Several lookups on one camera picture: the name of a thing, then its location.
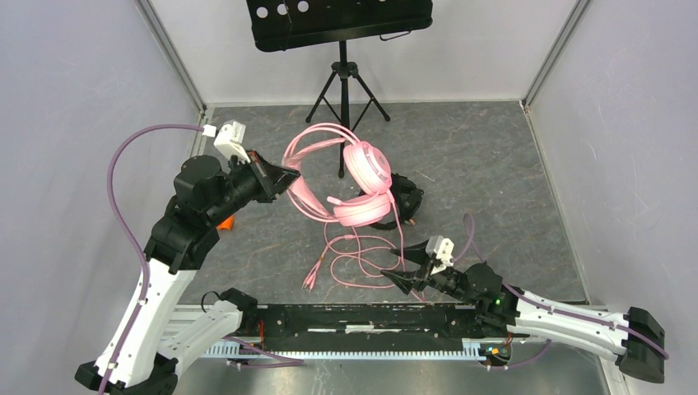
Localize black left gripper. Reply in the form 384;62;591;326
206;147;300;225

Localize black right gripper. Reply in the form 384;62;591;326
379;239;477;306

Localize black headphones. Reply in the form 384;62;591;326
370;173;425;230

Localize pink headphones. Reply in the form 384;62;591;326
281;122;393;229

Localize pink headphone cable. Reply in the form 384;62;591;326
301;209;426;304

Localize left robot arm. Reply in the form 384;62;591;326
75;145;398;394

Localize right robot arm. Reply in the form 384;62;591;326
381;237;669;383

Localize orange plastic piece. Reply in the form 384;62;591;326
216;215;235;230

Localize black music stand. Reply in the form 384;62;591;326
245;0;435;179

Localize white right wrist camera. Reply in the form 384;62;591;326
426;235;454;273

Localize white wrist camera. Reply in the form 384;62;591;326
202;120;251;164
426;235;454;273

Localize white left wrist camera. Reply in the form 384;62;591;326
202;120;251;164

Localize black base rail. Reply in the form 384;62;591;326
231;303;509;352

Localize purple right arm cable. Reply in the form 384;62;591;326
452;212;670;372

